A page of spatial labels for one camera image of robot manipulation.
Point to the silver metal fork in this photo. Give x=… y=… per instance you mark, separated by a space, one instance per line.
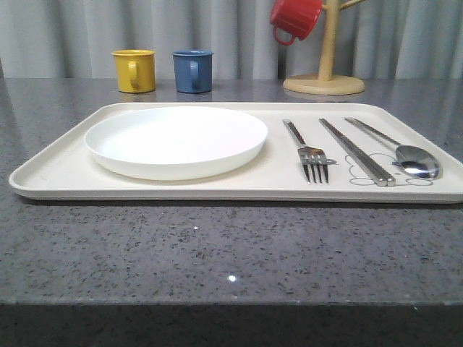
x=313 y=160

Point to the white round plate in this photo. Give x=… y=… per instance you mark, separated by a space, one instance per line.
x=177 y=142

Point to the silver metal spoon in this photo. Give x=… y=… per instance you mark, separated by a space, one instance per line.
x=413 y=160

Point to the wooden mug tree stand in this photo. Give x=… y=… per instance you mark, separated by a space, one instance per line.
x=325 y=82

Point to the grey pleated curtain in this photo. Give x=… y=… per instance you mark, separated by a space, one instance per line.
x=374 y=39

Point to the yellow enamel mug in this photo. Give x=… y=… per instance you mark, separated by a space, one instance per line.
x=135 y=70

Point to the red ribbed mug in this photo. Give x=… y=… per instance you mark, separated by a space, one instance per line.
x=295 y=17

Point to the cream rabbit serving tray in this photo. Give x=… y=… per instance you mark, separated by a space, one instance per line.
x=65 y=170

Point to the blue enamel mug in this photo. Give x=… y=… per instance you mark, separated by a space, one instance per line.
x=193 y=71

